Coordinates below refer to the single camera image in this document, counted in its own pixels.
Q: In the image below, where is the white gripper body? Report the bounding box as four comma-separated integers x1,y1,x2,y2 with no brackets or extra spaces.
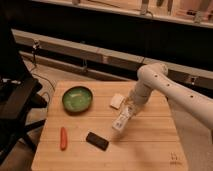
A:
129,85,152,107

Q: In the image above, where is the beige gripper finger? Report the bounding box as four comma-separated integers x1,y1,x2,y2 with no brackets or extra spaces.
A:
128,105,140,116

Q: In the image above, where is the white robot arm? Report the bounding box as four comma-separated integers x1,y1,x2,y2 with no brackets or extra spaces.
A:
129,63,213,130

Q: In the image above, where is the green ceramic bowl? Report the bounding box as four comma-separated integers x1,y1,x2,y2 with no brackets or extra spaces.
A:
62,86,93,113

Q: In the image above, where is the white sponge block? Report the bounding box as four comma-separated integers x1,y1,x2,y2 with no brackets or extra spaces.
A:
110,93,125,109

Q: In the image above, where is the black rectangular case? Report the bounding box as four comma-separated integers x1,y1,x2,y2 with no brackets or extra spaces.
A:
86,132,109,150

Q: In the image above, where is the orange carrot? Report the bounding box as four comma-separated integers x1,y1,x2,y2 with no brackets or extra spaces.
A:
60,127,67,150

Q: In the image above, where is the black cable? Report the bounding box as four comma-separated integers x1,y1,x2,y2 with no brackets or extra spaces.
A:
31,44,56,113

